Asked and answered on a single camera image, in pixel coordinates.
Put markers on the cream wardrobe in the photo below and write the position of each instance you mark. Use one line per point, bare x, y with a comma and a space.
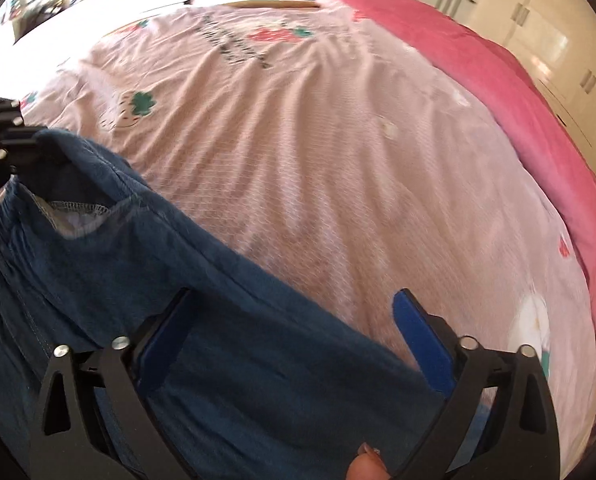
555, 40

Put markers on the blue denim pants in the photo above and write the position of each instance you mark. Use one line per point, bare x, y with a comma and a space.
267, 385

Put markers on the pink quilt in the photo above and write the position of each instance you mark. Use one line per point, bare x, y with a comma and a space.
496, 78

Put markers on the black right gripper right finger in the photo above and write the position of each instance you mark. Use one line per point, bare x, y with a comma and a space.
498, 419

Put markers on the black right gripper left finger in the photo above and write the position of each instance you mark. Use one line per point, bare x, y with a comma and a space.
92, 421

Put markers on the pink strawberry print bedsheet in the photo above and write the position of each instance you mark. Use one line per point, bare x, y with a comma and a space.
308, 165

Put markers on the right hand with red nails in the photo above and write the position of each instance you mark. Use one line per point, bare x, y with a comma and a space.
367, 465

